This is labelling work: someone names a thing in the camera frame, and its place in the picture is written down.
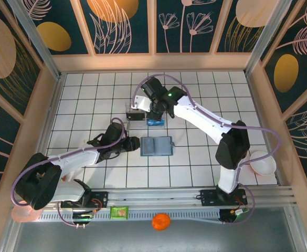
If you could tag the aluminium frame post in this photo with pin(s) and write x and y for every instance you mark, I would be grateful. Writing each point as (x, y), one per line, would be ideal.
(266, 36)
(37, 42)

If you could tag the green snack packet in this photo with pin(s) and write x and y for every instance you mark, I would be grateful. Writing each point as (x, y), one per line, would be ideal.
(119, 212)

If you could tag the clear plastic case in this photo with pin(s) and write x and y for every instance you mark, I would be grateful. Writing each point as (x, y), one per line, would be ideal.
(135, 115)

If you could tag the orange ball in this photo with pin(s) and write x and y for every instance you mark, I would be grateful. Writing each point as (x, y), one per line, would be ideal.
(161, 221)

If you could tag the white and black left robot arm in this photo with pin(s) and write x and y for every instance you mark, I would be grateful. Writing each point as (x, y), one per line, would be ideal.
(77, 157)

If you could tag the pink plastic bowl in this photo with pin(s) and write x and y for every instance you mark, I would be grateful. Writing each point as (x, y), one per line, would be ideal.
(24, 216)

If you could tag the black electronics box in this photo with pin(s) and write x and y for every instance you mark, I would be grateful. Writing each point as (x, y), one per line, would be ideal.
(83, 216)
(229, 216)

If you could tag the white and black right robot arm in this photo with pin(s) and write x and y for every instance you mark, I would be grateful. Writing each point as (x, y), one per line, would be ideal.
(203, 118)

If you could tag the teal card holder wallet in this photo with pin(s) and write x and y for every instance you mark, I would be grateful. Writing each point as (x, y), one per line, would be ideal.
(157, 146)

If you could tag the white bowl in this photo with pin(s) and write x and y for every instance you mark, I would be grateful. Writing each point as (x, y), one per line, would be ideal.
(263, 164)

